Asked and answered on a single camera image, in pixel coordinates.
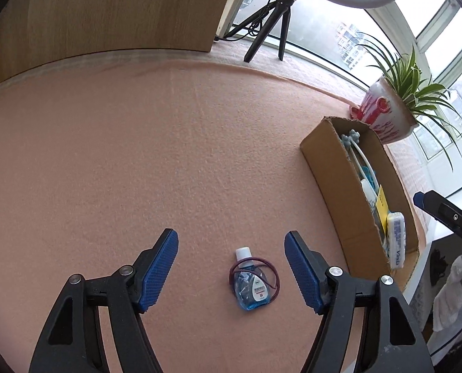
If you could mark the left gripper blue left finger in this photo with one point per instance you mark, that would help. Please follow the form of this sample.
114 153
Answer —
152 268

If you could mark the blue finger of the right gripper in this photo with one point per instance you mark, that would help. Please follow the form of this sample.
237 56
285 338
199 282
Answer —
420 199

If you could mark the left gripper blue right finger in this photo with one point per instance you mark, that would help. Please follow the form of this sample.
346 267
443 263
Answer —
308 268

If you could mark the white patterned tissue pack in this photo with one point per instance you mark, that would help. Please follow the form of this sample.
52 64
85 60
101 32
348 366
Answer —
395 241

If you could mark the yellow black card package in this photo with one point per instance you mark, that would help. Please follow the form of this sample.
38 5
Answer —
382 208

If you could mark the white blue sunscreen tube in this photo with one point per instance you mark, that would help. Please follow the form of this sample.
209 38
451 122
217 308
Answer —
369 194

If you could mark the blue eye drop bottle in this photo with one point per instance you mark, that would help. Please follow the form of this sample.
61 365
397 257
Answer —
249 283

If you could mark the white beaded head massager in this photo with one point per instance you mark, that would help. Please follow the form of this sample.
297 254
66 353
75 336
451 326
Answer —
351 143

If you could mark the right white gloved hand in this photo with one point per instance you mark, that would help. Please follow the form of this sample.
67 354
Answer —
448 301

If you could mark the cardboard box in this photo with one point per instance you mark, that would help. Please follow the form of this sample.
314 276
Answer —
350 212

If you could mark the green spider plant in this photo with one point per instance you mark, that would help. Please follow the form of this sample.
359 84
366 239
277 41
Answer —
422 97

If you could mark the red white flower pot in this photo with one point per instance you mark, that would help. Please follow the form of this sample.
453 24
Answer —
385 113

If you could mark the pink mat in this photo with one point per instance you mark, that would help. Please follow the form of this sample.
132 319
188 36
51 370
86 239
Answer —
99 154

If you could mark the black tripod stand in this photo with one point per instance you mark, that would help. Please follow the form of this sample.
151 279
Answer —
260 24

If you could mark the wooden board panel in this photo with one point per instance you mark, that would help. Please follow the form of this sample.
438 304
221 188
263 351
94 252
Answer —
36 32

